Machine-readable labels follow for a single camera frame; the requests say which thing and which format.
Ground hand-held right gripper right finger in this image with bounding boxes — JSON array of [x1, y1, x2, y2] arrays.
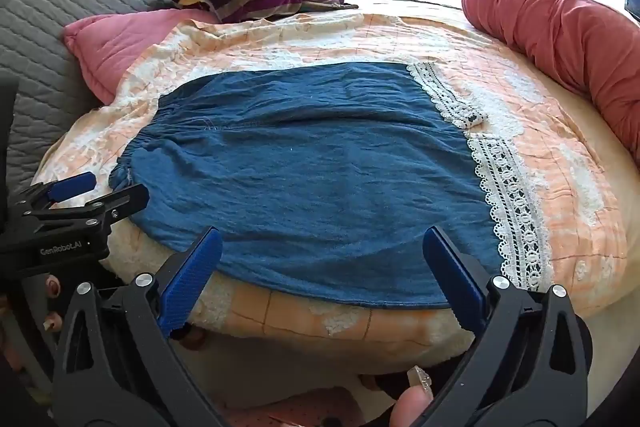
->
[[423, 227, 594, 427]]

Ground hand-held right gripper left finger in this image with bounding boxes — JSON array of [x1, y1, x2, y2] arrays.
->
[[52, 227, 226, 427]]

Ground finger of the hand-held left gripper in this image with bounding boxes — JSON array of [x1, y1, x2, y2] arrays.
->
[[12, 172, 98, 216], [30, 183, 151, 234]]

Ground blue pants with lace trim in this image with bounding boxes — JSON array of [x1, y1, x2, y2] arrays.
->
[[107, 61, 551, 311]]

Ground person's left hand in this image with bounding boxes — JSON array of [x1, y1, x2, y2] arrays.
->
[[40, 274, 65, 334]]

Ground person's right hand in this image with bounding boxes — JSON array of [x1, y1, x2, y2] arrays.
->
[[389, 364, 436, 427]]

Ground pink quilted pillow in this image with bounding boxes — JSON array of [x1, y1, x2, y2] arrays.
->
[[62, 8, 211, 106]]

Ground cream bed mattress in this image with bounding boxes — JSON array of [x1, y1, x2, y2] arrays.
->
[[345, 0, 640, 323]]

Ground peach and white blanket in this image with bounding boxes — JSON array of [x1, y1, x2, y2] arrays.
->
[[30, 9, 631, 360]]

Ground red bolster cushion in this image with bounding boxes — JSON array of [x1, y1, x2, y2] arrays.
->
[[461, 0, 640, 140]]

